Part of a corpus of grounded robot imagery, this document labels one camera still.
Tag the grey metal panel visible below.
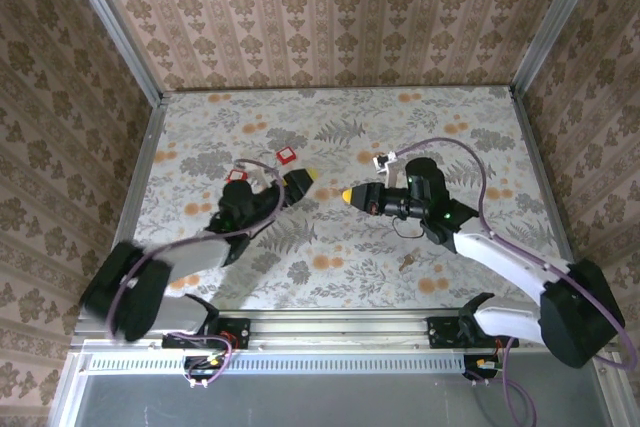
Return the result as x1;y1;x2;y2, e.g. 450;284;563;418
74;371;615;427

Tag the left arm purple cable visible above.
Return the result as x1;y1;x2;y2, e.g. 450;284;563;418
106;158;287;389

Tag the thin black gripper wire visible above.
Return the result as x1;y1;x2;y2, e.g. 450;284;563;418
391;215;427;241

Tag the aluminium side rail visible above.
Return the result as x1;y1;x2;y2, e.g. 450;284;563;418
107;94;169;273
509;86;576;268

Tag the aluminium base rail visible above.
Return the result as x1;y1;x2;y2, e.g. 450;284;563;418
69;309;619;352

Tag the grey slotted cable duct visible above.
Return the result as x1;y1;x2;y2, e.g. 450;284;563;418
82;350;469;375

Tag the black connector bracket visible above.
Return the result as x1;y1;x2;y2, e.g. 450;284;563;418
462;354;503;382
182;354;232;382

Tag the aluminium corner post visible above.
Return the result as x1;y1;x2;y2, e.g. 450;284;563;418
57;0;167;106
511;0;609;96

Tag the aluminium lower frame bar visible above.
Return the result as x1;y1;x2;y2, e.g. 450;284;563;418
589;349;640;427
49;346;91;427

